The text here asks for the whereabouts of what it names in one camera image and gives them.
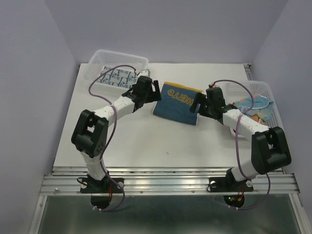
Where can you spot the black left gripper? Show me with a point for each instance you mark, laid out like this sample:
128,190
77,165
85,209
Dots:
155,96

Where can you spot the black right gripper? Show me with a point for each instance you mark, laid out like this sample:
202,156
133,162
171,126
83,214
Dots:
199,98

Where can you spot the yellow tiger towel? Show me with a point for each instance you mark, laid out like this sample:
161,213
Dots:
175,103

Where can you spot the blue white patterned towel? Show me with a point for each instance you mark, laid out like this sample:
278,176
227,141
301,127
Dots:
122,77

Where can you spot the light blue orange towel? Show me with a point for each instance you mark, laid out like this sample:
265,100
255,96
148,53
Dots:
260,110

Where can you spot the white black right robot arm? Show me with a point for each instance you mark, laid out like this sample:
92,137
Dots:
269,148

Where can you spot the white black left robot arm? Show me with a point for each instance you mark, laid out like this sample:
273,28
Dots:
90,133

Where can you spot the white perforated basket right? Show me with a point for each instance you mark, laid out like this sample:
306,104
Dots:
234,92

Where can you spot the white perforated basket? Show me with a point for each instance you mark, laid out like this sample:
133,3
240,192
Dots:
104,61
234,92

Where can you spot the white perforated basket left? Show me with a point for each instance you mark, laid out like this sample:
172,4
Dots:
104,61

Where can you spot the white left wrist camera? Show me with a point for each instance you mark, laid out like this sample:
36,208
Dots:
145,73

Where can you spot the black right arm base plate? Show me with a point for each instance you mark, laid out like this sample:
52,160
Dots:
223,185

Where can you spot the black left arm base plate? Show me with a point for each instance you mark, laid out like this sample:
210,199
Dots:
88,185

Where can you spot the aluminium mounting rail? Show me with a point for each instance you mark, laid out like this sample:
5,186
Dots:
137,180

